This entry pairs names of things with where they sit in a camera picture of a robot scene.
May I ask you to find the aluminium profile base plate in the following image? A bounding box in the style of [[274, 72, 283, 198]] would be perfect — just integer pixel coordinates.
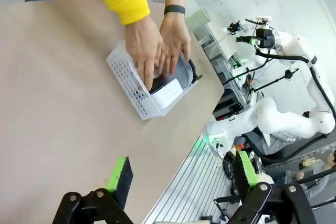
[[141, 133, 238, 224]]

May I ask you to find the black wrist watch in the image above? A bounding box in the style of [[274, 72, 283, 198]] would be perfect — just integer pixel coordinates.
[[164, 4, 186, 16]]

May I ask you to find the person's right hand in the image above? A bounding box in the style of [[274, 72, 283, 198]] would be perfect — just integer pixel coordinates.
[[125, 15, 165, 90]]

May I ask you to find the black cable hose on arm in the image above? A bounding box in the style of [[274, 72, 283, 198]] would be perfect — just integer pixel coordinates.
[[255, 49, 336, 120]]

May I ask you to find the grey pouch with black zipper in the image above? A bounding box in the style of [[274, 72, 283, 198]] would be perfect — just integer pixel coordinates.
[[157, 51, 197, 89]]

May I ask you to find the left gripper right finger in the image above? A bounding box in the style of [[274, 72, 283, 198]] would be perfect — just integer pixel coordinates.
[[227, 151, 318, 224]]

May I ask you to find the person's left hand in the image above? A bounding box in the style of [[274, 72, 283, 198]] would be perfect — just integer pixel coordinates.
[[154, 13, 192, 75]]

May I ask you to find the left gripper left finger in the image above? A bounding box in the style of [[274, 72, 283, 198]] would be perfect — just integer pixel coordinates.
[[51, 155, 134, 224]]

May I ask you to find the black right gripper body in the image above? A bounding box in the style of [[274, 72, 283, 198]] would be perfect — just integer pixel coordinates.
[[255, 27, 276, 49]]

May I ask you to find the white perforated plastic basket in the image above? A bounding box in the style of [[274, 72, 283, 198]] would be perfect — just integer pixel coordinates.
[[106, 39, 203, 120]]

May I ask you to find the white rectangular electronic device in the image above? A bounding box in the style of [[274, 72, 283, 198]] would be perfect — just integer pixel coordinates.
[[152, 78, 183, 110]]

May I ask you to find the black camera with blue light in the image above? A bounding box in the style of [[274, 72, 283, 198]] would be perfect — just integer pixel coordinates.
[[227, 22, 242, 35]]

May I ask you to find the metal equipment rack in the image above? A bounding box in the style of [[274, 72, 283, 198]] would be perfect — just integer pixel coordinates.
[[193, 20, 254, 121]]

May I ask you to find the seated person in background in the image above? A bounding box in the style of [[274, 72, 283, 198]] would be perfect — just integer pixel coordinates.
[[296, 149, 336, 199]]

